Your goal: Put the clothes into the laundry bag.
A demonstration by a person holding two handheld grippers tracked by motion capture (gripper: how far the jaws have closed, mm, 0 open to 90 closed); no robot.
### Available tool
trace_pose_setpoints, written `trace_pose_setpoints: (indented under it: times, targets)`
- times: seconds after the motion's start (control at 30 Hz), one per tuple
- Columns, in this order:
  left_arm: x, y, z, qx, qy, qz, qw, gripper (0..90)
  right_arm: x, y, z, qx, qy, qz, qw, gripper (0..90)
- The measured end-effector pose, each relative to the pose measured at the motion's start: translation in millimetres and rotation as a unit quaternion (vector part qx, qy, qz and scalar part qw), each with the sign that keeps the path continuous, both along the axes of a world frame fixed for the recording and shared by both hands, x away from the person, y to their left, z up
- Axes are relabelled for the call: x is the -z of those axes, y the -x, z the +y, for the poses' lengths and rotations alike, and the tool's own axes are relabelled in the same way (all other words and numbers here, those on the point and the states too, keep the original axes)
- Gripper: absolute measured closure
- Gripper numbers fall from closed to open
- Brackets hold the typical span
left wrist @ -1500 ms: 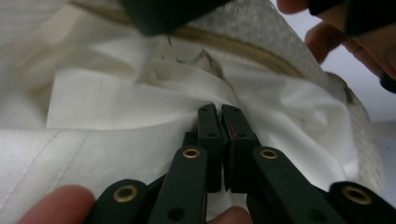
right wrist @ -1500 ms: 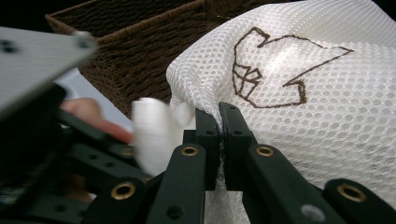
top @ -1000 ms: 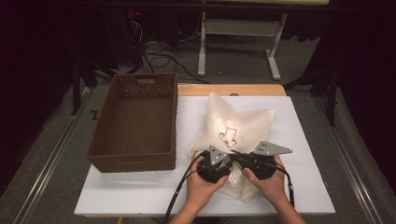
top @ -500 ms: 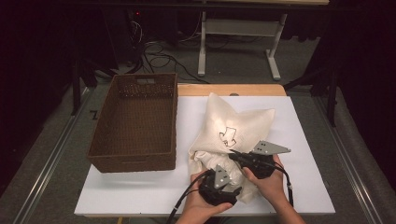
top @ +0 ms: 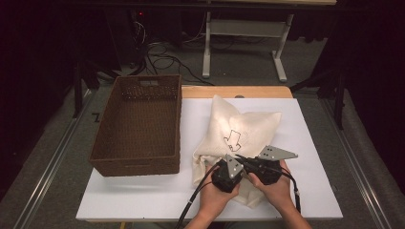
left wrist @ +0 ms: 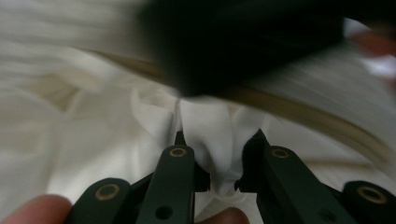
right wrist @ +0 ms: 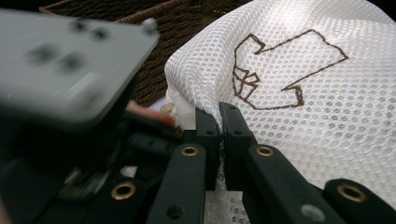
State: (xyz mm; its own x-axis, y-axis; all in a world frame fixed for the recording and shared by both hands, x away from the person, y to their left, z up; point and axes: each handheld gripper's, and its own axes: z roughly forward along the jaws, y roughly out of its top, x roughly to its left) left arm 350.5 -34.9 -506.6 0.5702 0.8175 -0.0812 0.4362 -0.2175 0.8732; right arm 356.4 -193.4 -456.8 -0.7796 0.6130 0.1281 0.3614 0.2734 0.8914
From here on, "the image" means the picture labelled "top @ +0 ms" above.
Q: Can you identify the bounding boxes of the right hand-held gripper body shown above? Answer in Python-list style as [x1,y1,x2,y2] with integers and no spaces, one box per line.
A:
[251,144,299,186]

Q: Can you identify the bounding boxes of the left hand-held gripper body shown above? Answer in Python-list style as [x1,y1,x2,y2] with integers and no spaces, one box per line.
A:
[211,154,245,195]

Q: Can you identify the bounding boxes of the cream mesh laundry bag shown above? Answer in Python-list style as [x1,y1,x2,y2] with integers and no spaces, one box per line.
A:
[191,94,283,210]

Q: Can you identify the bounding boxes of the brown wicker basket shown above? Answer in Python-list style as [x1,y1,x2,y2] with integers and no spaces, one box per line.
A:
[88,74,183,177]

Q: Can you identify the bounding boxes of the person's right hand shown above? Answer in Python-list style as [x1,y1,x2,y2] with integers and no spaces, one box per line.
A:
[247,159,298,214]

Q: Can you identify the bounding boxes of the person's left hand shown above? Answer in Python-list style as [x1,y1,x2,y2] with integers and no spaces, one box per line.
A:
[198,163,244,221]

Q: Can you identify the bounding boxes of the white board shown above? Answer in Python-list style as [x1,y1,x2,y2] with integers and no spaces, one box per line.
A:
[75,97,344,221]

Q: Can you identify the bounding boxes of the black stand leg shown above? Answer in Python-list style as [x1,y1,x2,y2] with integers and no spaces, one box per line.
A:
[289,63,349,130]
[71,60,122,119]

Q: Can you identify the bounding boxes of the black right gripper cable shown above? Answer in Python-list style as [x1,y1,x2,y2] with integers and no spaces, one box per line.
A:
[280,167,302,215]

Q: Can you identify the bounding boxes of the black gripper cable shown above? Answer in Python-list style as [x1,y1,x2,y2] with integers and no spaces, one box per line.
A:
[174,161,223,229]
[280,167,302,215]

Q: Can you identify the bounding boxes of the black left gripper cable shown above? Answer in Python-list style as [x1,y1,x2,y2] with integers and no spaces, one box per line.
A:
[174,161,223,229]

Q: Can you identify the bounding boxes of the metal floor rail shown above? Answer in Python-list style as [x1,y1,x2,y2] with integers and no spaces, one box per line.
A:
[320,97,396,229]
[12,89,94,229]

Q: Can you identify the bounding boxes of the black floor cables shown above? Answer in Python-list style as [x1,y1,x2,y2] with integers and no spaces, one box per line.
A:
[128,18,215,87]

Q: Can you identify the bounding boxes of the white metal desk frame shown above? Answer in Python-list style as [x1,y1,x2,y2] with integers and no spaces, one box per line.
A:
[202,11,294,83]

